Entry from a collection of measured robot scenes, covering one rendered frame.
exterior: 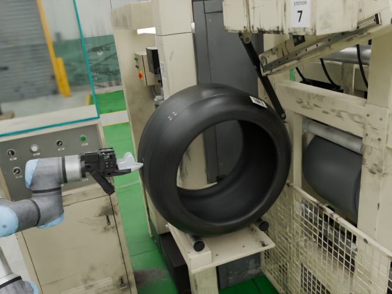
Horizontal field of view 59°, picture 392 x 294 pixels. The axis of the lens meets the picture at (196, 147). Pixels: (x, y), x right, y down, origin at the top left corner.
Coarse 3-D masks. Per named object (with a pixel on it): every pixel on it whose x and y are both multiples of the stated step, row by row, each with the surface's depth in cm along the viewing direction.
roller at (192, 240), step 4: (184, 232) 142; (188, 236) 137; (192, 236) 135; (196, 236) 134; (192, 240) 133; (196, 240) 132; (200, 240) 132; (192, 244) 132; (196, 244) 131; (200, 244) 131; (204, 244) 132; (196, 248) 131; (200, 248) 132
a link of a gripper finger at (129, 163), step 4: (128, 156) 120; (132, 156) 120; (128, 160) 120; (132, 160) 121; (120, 164) 119; (124, 164) 120; (128, 164) 121; (132, 164) 121; (136, 164) 124; (140, 164) 124; (120, 168) 120; (124, 168) 120; (128, 168) 120; (132, 168) 121; (136, 168) 122
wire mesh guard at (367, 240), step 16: (304, 192) 142; (272, 208) 172; (320, 208) 131; (368, 240) 110; (272, 256) 184; (288, 256) 166; (384, 256) 105; (272, 272) 188; (288, 272) 170; (352, 272) 123; (288, 288) 174; (320, 288) 145; (336, 288) 134
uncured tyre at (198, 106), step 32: (192, 96) 120; (224, 96) 117; (256, 96) 125; (160, 128) 117; (192, 128) 114; (256, 128) 152; (160, 160) 115; (256, 160) 156; (288, 160) 131; (160, 192) 118; (192, 192) 154; (224, 192) 158; (256, 192) 150; (192, 224) 125; (224, 224) 129
